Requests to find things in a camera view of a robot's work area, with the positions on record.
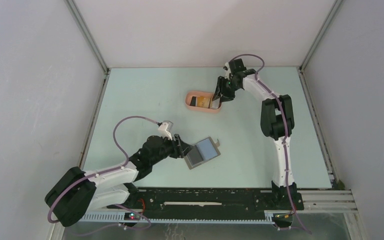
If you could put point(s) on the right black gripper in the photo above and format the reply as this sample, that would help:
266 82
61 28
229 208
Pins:
221 89

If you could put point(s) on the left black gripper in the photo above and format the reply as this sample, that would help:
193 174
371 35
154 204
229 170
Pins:
180 148

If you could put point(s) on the grey card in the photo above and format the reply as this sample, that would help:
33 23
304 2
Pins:
194 157

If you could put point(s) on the beige leather card holder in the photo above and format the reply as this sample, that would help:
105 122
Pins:
208 148

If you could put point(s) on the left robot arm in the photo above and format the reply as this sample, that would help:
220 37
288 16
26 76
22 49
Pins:
78 192

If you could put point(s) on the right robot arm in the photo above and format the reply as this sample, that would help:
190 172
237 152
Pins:
276 117

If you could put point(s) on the yellow VIP card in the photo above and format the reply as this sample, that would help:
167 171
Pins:
203 102

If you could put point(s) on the black card in tray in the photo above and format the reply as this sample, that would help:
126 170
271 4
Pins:
193 101

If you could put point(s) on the pink oval tray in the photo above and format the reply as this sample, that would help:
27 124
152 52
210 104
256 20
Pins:
197 109

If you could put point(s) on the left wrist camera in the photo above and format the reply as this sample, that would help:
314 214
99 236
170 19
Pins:
164 128

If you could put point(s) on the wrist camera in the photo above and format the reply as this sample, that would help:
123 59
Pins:
164 128
226 66

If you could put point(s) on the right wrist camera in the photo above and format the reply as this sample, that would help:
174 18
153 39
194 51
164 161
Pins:
226 66

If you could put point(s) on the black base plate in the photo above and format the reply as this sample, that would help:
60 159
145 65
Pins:
188 212

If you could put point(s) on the white cable duct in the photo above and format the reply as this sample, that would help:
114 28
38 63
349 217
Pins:
125 217

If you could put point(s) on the aluminium frame rail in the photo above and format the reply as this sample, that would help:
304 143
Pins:
311 202

